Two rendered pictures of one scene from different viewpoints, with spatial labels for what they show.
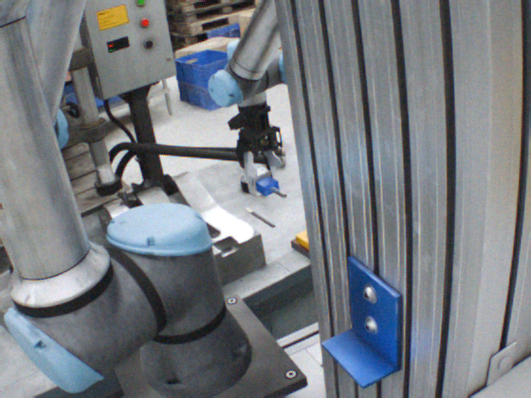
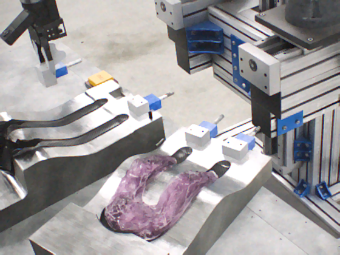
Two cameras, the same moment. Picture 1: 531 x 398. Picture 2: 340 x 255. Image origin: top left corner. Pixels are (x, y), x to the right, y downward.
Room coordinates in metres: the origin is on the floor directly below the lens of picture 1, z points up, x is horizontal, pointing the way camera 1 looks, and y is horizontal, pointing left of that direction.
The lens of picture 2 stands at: (1.01, 1.37, 1.66)
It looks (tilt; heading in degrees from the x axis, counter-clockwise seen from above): 36 degrees down; 269
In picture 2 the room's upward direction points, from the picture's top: 9 degrees counter-clockwise
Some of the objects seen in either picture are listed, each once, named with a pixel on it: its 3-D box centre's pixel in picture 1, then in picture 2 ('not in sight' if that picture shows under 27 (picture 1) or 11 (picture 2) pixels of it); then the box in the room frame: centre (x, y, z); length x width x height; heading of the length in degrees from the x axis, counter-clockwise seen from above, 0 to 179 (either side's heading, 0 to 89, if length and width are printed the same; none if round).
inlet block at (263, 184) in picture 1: (269, 187); (61, 68); (1.26, -0.02, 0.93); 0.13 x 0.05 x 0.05; 29
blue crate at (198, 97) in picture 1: (210, 89); not in sight; (5.15, 0.34, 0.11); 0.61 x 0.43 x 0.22; 31
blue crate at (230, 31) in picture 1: (231, 35); not in sight; (7.02, 0.09, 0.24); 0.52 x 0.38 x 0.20; 121
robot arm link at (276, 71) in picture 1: (273, 68); not in sight; (1.20, -0.06, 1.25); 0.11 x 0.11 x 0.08; 44
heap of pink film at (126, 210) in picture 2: not in sight; (157, 186); (1.04, 0.52, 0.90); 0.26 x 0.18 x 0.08; 46
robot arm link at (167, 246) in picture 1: (162, 264); not in sight; (0.56, 0.13, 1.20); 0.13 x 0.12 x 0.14; 137
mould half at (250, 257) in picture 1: (168, 224); (54, 142); (1.28, 0.26, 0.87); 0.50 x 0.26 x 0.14; 29
